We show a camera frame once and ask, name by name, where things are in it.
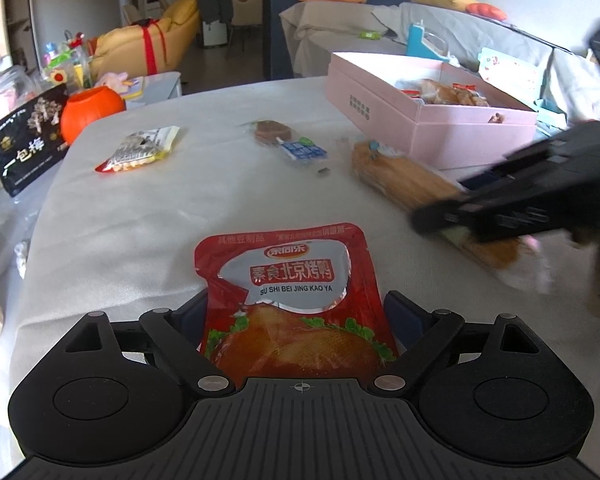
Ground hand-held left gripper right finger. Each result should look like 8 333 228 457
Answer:
372 290 538 397

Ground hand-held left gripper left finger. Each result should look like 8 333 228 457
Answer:
62 290 236 397

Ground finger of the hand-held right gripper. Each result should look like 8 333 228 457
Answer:
411 175 576 243
457 121 600 195

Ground long bread packet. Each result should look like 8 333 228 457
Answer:
337 139 556 293

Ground pink cardboard box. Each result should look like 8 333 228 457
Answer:
325 51 540 171

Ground light blue booklet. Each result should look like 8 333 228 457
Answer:
535 97 573 131

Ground white card red print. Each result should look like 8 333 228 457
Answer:
477 47 543 101

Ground assorted small snack packets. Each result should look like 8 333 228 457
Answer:
395 77 506 123

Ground orange red cushion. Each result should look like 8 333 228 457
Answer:
466 2 508 22

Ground blue plastic container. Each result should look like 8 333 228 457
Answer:
406 20 461 66

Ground yellow red snack packet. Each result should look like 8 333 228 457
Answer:
95 125 182 173

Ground crumpled clear plastic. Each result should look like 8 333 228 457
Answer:
14 240 33 278

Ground small blue white packet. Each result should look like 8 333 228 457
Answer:
279 136 331 163

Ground brown snack packet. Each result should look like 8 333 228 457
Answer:
240 119 301 148

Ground orange pumpkin bucket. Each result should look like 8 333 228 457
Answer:
60 86 127 145

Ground white low table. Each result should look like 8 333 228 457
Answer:
125 71 183 111

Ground black printed snack bag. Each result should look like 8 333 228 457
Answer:
0 84 71 198

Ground grey covered sofa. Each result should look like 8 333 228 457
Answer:
279 0 600 126

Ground pink soft toy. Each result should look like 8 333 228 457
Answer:
96 71 146 98

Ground yellow sofa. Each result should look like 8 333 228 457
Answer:
87 0 203 78

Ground red ribbon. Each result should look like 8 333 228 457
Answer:
139 19 168 75

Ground white air purifier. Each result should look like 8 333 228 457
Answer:
202 20 229 50

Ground colourful toy clutter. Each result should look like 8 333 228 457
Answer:
42 30 95 90

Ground yellow chair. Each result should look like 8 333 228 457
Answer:
230 0 263 28

